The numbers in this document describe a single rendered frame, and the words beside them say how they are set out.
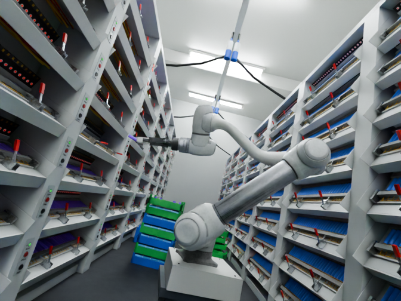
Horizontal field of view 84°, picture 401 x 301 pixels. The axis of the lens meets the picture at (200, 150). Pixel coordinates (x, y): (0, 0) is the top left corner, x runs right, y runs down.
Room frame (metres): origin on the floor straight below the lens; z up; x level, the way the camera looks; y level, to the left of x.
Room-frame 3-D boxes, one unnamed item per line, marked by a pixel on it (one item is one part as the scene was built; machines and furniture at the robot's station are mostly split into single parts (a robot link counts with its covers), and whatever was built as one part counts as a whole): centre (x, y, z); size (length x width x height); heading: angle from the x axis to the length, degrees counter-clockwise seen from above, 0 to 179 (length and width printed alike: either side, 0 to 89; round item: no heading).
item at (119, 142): (1.60, 0.63, 0.89); 0.20 x 0.09 x 1.78; 90
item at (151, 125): (2.30, 0.63, 0.89); 0.20 x 0.09 x 1.78; 90
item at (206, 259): (1.27, -0.10, 0.33); 0.22 x 0.18 x 0.06; 18
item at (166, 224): (2.07, 0.18, 0.36); 0.30 x 0.20 x 0.08; 86
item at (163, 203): (2.07, 0.18, 0.52); 0.30 x 0.20 x 0.08; 86
